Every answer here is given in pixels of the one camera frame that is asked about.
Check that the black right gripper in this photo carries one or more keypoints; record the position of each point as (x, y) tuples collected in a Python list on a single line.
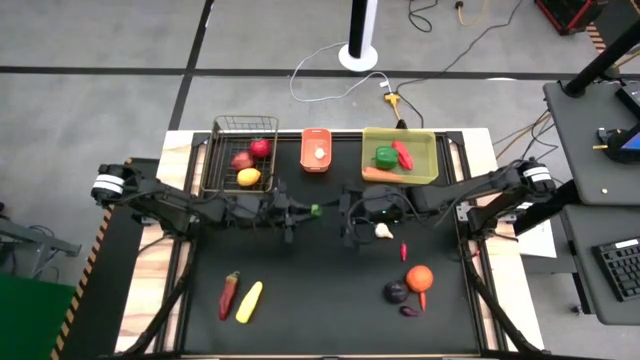
[(385, 205)]

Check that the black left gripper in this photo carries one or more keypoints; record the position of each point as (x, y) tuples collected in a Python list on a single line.
[(265, 210)]

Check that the green lime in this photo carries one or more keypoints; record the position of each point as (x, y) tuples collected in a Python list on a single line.
[(316, 210)]

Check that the white garlic bulb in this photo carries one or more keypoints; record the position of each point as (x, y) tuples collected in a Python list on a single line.
[(320, 153), (383, 231)]

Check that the large orange carrot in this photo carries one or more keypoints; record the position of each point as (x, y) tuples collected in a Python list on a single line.
[(382, 175)]

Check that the green bell pepper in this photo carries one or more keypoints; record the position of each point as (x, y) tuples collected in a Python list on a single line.
[(386, 158)]

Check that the pink red peach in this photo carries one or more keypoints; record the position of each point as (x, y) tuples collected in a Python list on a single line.
[(242, 161)]

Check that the small red chili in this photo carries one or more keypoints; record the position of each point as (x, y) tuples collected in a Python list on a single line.
[(403, 251)]

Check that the dark purple round vegetable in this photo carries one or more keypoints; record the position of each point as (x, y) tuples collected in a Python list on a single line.
[(395, 292)]

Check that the yellow corn cob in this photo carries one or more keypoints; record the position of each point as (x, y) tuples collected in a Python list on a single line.
[(249, 302)]

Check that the orange fruit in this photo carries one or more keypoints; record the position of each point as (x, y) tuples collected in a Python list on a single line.
[(419, 278)]

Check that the red green chili pepper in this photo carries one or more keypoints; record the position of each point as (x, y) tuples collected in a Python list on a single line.
[(228, 296)]

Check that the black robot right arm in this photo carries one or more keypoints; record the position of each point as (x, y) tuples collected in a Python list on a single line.
[(465, 192)]

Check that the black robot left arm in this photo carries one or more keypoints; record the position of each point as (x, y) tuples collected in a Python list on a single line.
[(170, 205)]

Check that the yellow lemon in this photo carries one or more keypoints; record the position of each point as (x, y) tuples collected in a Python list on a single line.
[(248, 177)]

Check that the small orange plastic bin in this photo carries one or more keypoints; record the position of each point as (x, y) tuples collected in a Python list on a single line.
[(310, 142)]

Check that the large red chili pepper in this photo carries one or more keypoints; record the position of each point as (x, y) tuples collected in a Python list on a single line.
[(403, 155)]

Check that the translucent yellow-green plastic bin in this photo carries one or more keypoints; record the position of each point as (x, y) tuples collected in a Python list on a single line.
[(425, 150)]

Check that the small purple eggplant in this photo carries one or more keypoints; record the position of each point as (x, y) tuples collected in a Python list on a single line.
[(409, 311)]

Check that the small orange carrot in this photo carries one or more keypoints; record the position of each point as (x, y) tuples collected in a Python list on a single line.
[(423, 301)]

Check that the black white pole stand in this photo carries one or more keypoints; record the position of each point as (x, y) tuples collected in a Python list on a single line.
[(358, 57)]

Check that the white paper sheet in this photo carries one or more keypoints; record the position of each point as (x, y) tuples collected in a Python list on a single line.
[(540, 242)]

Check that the black mat with hazard tape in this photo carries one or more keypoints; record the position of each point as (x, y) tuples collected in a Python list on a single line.
[(100, 280)]

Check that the grey desk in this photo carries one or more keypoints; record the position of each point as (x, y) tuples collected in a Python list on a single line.
[(585, 280), (575, 150)]

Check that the grey metal stand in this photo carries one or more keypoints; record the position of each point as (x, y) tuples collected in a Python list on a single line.
[(30, 240)]

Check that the black device with blue screen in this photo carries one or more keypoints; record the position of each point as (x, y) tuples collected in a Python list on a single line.
[(615, 145)]

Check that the black keyboard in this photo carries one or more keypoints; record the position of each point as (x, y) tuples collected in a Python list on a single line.
[(622, 270)]

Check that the green floor mat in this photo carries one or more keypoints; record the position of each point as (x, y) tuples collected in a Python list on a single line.
[(30, 320)]

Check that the red black box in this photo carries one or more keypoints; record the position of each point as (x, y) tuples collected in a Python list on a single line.
[(570, 12)]

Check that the black table frame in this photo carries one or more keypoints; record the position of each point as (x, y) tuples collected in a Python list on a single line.
[(172, 300)]

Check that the thick black post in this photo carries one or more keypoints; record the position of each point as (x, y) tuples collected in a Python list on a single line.
[(600, 60)]

